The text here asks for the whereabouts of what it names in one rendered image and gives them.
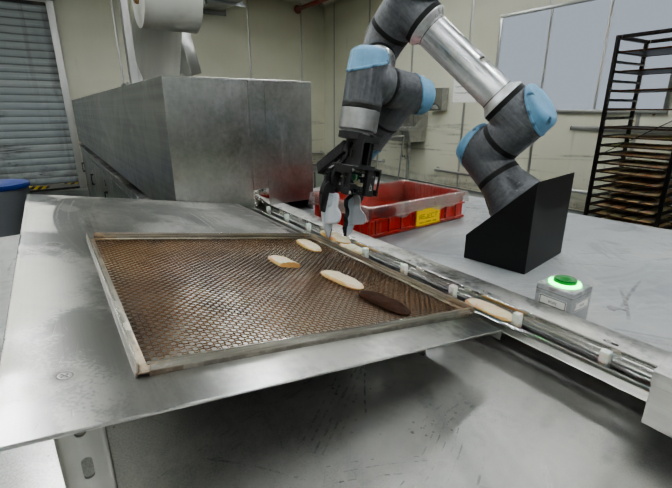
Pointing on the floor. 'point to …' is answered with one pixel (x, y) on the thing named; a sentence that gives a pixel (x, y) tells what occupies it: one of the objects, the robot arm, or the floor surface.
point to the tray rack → (658, 181)
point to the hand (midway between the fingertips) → (336, 230)
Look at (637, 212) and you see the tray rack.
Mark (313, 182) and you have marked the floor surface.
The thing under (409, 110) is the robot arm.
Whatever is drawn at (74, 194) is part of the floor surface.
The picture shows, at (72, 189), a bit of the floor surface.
